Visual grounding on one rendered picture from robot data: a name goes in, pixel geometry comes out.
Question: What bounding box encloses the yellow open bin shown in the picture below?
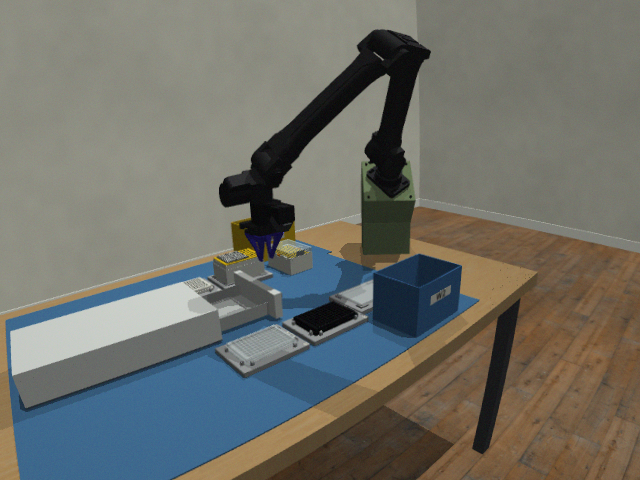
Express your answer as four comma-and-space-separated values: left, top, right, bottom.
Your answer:
231, 218, 295, 262

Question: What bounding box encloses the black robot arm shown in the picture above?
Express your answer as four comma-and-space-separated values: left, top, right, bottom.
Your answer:
219, 29, 431, 233

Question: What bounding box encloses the blue open-top bin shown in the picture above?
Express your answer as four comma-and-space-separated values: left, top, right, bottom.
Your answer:
373, 253, 462, 338

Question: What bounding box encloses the blue flat mat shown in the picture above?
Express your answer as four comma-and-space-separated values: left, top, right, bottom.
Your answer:
5, 239, 480, 480

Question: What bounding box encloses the white multi-well plate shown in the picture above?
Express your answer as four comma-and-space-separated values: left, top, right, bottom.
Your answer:
225, 325, 298, 366
183, 277, 214, 294

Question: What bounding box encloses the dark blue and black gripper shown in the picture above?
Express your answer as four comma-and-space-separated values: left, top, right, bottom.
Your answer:
239, 219, 284, 262

